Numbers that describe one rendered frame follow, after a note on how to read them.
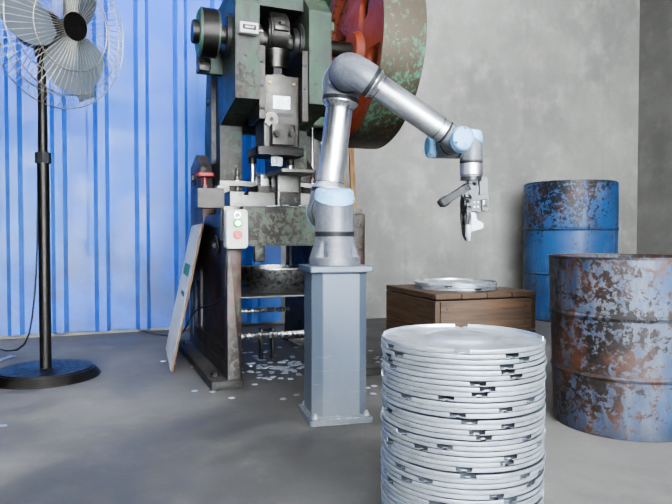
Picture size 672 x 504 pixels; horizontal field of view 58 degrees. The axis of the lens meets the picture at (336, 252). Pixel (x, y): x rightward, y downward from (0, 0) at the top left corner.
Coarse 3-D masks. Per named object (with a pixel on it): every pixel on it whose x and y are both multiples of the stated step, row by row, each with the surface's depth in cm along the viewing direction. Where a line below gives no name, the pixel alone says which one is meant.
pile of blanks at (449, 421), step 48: (384, 384) 112; (432, 384) 101; (480, 384) 97; (528, 384) 99; (384, 432) 109; (432, 432) 99; (480, 432) 98; (528, 432) 99; (384, 480) 108; (432, 480) 100; (480, 480) 97; (528, 480) 100
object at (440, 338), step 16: (384, 336) 113; (400, 336) 113; (416, 336) 113; (432, 336) 109; (448, 336) 109; (464, 336) 109; (480, 336) 109; (496, 336) 113; (512, 336) 113; (528, 336) 113; (448, 352) 97; (464, 352) 97; (480, 352) 96; (496, 352) 96; (512, 352) 97
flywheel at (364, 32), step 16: (336, 0) 273; (352, 0) 265; (368, 0) 250; (336, 16) 278; (352, 16) 265; (368, 16) 250; (336, 32) 283; (352, 32) 257; (368, 32) 250; (368, 48) 251; (352, 112) 266; (352, 128) 258
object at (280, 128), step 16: (272, 80) 239; (288, 80) 241; (272, 96) 239; (288, 96) 241; (272, 112) 238; (288, 112) 242; (256, 128) 248; (272, 128) 236; (288, 128) 239; (256, 144) 248; (272, 144) 238; (288, 144) 239
